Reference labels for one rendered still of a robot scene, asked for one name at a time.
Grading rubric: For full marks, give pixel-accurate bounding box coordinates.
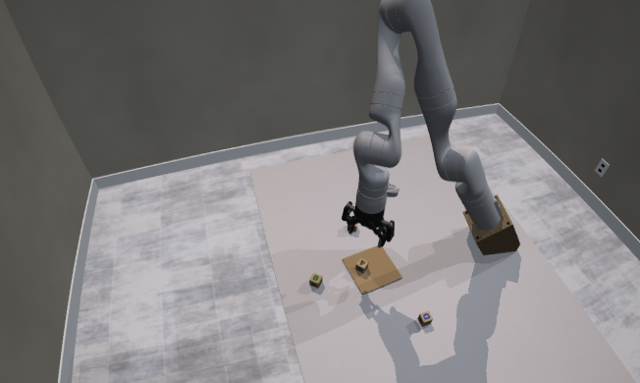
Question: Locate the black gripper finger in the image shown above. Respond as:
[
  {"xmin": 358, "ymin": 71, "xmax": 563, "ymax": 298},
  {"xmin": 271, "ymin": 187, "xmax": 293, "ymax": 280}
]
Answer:
[
  {"xmin": 368, "ymin": 220, "xmax": 395, "ymax": 247},
  {"xmin": 342, "ymin": 201, "xmax": 363, "ymax": 234}
]

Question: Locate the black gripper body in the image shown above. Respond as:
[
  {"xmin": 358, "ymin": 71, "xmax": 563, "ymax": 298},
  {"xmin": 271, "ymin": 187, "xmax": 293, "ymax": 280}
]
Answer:
[{"xmin": 353, "ymin": 203, "xmax": 385, "ymax": 230}]

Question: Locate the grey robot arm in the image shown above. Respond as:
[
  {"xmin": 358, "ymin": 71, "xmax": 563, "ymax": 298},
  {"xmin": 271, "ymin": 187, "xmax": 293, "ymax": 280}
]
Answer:
[{"xmin": 353, "ymin": 0, "xmax": 504, "ymax": 231}]

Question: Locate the tan flat square mat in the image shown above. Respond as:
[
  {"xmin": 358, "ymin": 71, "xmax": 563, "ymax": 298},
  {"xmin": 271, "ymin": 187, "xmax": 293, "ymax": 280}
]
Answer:
[{"xmin": 342, "ymin": 246, "xmax": 402, "ymax": 295}]

